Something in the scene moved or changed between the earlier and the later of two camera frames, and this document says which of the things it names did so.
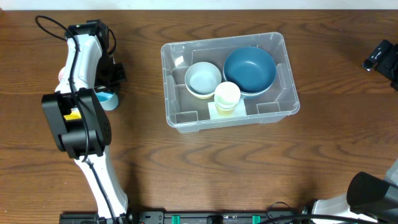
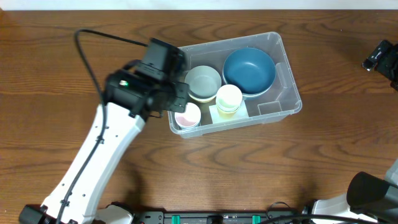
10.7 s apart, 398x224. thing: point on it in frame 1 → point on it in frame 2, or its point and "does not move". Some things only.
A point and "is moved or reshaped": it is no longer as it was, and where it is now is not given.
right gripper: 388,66 does not move
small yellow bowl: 204,97 is moved or reshaped
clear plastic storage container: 227,81 does not move
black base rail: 186,217 does not move
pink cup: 61,75 → 190,117
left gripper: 117,73 → 180,96
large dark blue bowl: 252,68 does not move
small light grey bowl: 201,79 does not move
